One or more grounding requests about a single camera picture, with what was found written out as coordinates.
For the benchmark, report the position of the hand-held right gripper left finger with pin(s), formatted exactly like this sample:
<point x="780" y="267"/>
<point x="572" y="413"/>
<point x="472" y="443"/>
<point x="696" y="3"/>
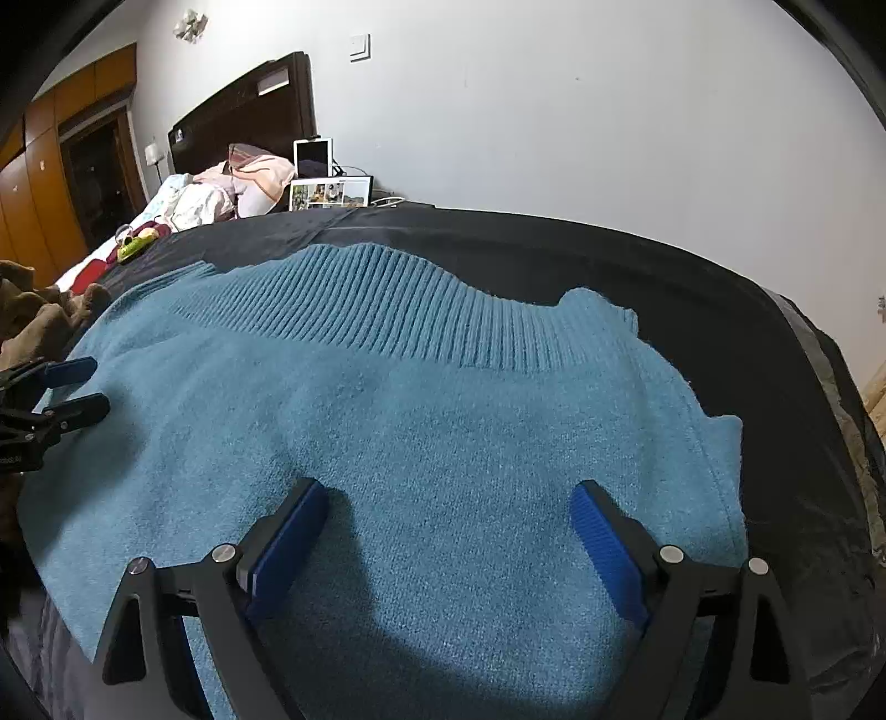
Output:
<point x="291" y="540"/>

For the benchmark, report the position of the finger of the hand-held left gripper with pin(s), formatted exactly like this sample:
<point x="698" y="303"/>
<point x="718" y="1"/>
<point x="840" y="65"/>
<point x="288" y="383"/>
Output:
<point x="66" y="372"/>
<point x="79" y="410"/>

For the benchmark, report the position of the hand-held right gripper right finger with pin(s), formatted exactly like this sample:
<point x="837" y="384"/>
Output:
<point x="609" y="554"/>

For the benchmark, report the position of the blue knit sweater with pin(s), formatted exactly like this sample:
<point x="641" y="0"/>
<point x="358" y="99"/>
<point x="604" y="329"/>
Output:
<point x="415" y="450"/>

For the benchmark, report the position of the brown fuzzy garment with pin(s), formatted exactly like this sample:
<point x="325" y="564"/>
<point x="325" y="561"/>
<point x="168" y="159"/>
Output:
<point x="41" y="318"/>

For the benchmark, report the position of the red cloth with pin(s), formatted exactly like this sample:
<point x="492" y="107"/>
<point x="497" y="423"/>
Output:
<point x="90" y="277"/>

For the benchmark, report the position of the white bed sheet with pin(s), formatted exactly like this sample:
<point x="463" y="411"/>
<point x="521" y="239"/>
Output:
<point x="79" y="266"/>

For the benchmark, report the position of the green toy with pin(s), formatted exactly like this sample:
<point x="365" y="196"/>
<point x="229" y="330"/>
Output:
<point x="135" y="248"/>

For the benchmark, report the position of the wooden wardrobe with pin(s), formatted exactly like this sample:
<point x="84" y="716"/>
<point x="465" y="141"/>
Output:
<point x="41" y="187"/>

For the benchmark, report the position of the light floral blanket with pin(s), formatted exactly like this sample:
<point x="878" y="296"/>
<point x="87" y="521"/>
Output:
<point x="194" y="201"/>

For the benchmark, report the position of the white bedside lamp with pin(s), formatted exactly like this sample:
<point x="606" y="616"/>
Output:
<point x="153" y="158"/>

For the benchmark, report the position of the pink pillow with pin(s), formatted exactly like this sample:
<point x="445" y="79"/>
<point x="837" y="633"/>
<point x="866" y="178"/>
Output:
<point x="263" y="173"/>

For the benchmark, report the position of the black cloth sheet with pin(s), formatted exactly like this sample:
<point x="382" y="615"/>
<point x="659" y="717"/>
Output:
<point x="692" y="277"/>

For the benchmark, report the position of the dark wooden headboard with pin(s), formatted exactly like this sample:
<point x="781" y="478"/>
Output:
<point x="242" y="111"/>

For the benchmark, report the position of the white tablet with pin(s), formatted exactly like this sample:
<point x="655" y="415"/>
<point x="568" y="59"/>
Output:
<point x="313" y="156"/>

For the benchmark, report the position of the wall hook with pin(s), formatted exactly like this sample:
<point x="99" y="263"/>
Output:
<point x="190" y="24"/>

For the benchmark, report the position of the white wall switch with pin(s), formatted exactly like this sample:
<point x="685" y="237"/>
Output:
<point x="360" y="47"/>

